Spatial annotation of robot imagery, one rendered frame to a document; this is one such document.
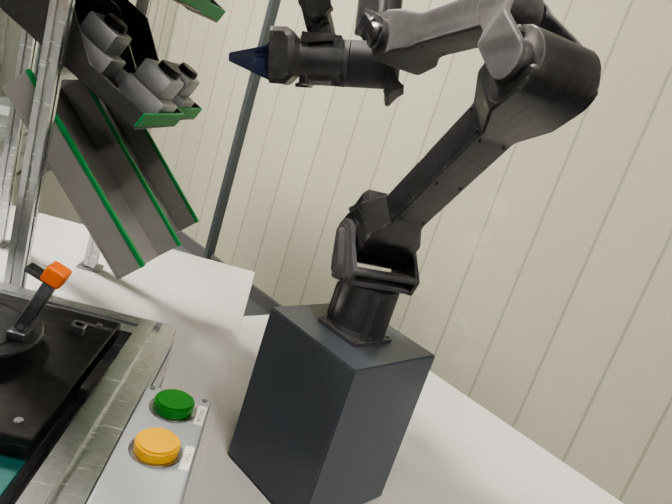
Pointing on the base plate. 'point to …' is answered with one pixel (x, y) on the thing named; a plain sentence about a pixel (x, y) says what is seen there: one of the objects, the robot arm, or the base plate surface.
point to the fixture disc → (12, 350)
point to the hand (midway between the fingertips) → (256, 58)
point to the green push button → (173, 404)
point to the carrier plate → (49, 377)
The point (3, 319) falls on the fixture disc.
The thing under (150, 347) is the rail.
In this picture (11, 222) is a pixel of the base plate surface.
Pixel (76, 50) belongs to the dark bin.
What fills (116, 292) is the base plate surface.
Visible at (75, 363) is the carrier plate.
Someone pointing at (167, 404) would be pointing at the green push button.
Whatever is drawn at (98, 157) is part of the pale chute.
